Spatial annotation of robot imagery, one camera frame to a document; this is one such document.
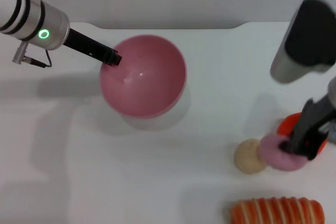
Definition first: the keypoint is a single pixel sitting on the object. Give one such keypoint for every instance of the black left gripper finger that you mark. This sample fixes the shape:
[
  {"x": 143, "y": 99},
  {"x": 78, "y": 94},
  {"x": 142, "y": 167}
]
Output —
[{"x": 114, "y": 59}]

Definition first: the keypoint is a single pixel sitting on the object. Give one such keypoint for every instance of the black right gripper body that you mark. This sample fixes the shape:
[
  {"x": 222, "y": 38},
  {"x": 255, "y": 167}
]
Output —
[{"x": 315, "y": 121}]

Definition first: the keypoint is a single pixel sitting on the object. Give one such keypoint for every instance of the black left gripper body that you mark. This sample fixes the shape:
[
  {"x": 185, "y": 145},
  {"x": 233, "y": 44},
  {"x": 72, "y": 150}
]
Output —
[{"x": 86, "y": 47}]

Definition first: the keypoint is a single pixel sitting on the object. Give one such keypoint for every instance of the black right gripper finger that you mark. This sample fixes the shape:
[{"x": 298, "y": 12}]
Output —
[
  {"x": 313, "y": 151},
  {"x": 288, "y": 146}
]

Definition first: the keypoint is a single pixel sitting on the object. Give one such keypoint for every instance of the pink toy peach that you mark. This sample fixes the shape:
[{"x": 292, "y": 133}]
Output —
[{"x": 275, "y": 155}]

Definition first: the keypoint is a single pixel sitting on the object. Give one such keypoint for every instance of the pink plastic bowl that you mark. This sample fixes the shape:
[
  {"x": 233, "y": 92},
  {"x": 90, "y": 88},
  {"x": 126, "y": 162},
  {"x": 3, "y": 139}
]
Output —
[{"x": 147, "y": 82}]

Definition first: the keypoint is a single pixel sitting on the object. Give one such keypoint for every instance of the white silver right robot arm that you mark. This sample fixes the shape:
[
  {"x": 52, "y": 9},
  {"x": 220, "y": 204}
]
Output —
[{"x": 333, "y": 87}]

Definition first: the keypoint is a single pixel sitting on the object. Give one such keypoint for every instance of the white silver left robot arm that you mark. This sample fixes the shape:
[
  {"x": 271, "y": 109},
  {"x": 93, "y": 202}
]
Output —
[{"x": 29, "y": 22}]

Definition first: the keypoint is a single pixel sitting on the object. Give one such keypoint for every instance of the red-orange toy fruit with stem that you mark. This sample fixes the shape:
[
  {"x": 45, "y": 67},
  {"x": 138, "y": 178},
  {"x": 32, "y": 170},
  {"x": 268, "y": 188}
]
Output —
[{"x": 287, "y": 124}]

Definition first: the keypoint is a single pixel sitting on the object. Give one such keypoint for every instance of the beige round toy bun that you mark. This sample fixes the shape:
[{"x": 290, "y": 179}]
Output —
[{"x": 248, "y": 157}]

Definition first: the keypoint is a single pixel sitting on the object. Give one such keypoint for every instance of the orange white-striped toy salmon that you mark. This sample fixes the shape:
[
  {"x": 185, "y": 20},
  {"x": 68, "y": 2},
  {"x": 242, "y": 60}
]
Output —
[{"x": 275, "y": 212}]

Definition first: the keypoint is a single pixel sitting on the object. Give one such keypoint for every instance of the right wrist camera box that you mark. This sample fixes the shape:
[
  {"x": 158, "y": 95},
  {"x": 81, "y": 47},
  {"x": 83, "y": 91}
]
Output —
[{"x": 304, "y": 37}]

